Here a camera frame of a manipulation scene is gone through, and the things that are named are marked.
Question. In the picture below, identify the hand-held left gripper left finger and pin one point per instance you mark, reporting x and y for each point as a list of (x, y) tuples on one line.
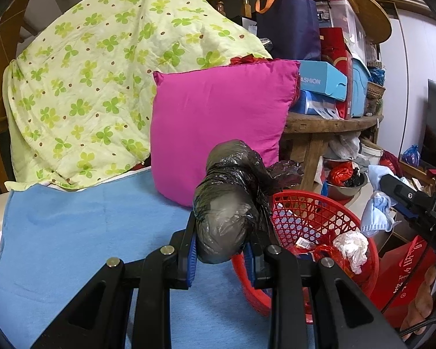
[(192, 261)]

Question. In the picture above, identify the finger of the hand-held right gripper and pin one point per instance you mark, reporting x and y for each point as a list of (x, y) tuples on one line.
[(403, 192)]

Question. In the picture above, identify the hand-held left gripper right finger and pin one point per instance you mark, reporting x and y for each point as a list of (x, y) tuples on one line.
[(249, 261)]

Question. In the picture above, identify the light blue cloth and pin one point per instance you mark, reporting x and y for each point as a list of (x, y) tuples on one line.
[(376, 218)]

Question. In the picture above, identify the orange wrapper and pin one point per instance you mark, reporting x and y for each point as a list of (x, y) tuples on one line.
[(303, 243)]

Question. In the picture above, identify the black plastic bag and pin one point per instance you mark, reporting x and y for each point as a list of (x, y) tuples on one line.
[(225, 207)]

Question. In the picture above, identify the white tissue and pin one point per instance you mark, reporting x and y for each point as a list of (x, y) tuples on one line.
[(350, 247)]

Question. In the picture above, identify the red plastic basket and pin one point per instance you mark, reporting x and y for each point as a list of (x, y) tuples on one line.
[(305, 211)]

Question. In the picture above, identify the person's right hand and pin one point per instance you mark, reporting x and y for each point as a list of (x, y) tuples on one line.
[(430, 283)]

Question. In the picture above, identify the blue plastic bag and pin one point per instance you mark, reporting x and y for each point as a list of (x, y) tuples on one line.
[(411, 155), (377, 74)]

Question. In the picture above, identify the white bucket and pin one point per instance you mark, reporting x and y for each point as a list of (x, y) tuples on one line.
[(370, 152)]

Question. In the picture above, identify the metal bowl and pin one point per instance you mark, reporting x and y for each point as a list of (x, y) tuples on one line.
[(345, 191)]

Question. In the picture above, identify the red paper bag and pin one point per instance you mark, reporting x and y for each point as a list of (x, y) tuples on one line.
[(403, 280)]

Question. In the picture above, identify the white plastic bag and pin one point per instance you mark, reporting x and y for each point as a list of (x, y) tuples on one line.
[(343, 145)]

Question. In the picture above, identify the dark red plastic bag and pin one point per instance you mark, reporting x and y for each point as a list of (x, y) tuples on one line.
[(289, 172)]

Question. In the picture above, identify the wicker basket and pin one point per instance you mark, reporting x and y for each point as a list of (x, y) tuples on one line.
[(376, 90)]

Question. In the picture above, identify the round wooden table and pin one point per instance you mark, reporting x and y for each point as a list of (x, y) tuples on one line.
[(312, 127)]

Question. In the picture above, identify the light blue plastic bin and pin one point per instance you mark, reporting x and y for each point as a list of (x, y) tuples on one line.
[(359, 87)]

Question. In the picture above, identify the blue blanket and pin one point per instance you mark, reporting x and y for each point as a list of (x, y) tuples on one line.
[(76, 243)]

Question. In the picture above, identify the blue printed box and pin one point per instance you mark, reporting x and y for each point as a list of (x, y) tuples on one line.
[(312, 105)]

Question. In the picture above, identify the light blue shoe box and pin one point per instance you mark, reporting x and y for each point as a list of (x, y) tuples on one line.
[(323, 80)]

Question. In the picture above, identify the pink pillow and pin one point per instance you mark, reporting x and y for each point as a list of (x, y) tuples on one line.
[(221, 116)]

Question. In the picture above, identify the red gift box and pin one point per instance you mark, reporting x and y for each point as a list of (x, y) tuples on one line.
[(334, 47)]

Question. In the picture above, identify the round wooden board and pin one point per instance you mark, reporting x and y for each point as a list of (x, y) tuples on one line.
[(374, 18)]

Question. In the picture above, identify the clear plastic storage box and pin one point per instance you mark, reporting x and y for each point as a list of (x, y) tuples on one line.
[(345, 14)]

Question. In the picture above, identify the shiny red bag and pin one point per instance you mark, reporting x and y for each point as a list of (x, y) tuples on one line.
[(249, 59)]

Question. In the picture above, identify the green clover quilt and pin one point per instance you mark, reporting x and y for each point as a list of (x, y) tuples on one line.
[(94, 80)]

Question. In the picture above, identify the curved wooden frame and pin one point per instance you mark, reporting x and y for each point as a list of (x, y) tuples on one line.
[(0, 61)]

